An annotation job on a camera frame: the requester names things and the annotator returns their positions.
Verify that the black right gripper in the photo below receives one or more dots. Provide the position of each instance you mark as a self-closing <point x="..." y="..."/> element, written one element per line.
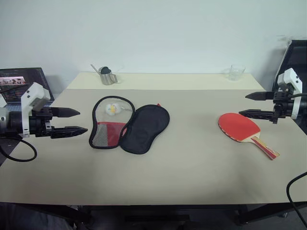
<point x="284" y="106"/>

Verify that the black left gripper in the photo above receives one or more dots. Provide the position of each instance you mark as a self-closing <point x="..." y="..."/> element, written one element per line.
<point x="38" y="124"/>

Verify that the red table tennis paddle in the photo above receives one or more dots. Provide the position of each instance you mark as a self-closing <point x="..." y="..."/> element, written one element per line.
<point x="232" y="124"/>

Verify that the black red paddle case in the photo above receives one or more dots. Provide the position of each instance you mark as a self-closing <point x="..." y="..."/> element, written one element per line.
<point x="146" y="129"/>

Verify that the clear glass cup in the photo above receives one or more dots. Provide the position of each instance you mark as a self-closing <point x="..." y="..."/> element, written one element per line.
<point x="235" y="73"/>

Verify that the open laptop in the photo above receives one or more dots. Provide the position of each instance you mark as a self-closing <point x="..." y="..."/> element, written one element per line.
<point x="36" y="76"/>

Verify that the small metal watering can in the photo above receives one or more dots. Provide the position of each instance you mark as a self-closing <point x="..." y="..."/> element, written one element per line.
<point x="108" y="79"/>

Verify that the black chair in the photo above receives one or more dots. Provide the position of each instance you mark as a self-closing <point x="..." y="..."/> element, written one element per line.
<point x="297" y="57"/>

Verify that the black heart-shaped object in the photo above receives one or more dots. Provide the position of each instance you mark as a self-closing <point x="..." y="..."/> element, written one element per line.
<point x="105" y="70"/>

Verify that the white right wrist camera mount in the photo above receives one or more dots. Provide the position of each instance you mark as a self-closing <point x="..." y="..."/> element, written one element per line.
<point x="289" y="76"/>

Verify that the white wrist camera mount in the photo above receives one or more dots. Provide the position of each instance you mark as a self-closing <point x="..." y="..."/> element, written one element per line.
<point x="28" y="95"/>
<point x="289" y="76"/>

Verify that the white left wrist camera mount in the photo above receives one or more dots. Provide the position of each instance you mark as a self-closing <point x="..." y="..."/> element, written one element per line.
<point x="28" y="95"/>

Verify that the black table frame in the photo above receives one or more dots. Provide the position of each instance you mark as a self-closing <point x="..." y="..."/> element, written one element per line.
<point x="156" y="212"/>

